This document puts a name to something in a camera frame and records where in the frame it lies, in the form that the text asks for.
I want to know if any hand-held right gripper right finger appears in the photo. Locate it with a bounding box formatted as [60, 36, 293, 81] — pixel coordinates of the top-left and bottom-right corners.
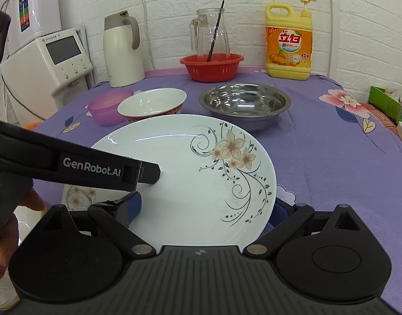
[244, 197, 364, 256]

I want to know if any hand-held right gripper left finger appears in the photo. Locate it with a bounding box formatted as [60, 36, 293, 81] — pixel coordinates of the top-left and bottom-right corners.
[40, 190, 156, 258]

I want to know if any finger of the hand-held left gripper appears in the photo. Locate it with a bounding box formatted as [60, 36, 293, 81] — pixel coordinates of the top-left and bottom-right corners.
[122, 161, 161, 186]

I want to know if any large floral white plate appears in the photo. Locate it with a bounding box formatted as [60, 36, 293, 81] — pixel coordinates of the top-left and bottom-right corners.
[89, 114, 277, 246]

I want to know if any small floral white plate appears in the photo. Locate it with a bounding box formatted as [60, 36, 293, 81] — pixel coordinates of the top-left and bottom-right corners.
[61, 184, 97, 211]

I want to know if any white bowl red outside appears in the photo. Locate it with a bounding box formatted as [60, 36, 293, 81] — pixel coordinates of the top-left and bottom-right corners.
[117, 88, 187, 123]

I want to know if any purple plastic bowl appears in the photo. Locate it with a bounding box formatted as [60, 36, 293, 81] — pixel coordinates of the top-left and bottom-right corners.
[86, 88, 134, 127]

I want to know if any stainless steel bowl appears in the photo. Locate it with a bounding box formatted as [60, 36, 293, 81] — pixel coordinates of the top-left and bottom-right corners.
[198, 83, 292, 133]

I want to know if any person's left hand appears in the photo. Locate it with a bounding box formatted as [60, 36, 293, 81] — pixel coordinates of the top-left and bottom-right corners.
[0, 188, 47, 281]

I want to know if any purple floral tablecloth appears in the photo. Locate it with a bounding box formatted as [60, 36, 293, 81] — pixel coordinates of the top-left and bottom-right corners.
[30, 69, 402, 315]

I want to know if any white water purifier with screen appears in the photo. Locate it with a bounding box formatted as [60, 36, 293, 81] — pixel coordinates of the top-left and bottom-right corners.
[1, 25, 94, 127]

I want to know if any red plastic colander basket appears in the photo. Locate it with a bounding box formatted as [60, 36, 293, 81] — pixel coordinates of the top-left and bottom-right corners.
[179, 53, 244, 83]

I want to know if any white thermos jug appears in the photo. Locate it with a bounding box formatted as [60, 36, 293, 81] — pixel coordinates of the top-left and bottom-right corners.
[103, 10, 146, 88]

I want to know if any glass pitcher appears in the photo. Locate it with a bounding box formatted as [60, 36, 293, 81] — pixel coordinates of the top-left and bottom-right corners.
[189, 8, 230, 62]

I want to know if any black stirring stick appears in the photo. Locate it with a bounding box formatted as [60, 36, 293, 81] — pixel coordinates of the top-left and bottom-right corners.
[206, 1, 225, 62]

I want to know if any yellow detergent bottle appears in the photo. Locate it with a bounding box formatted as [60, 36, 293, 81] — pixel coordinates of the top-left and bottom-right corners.
[265, 0, 317, 81]

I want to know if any white wall water dispenser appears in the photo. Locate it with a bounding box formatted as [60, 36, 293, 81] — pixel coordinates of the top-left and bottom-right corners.
[6, 0, 63, 56]

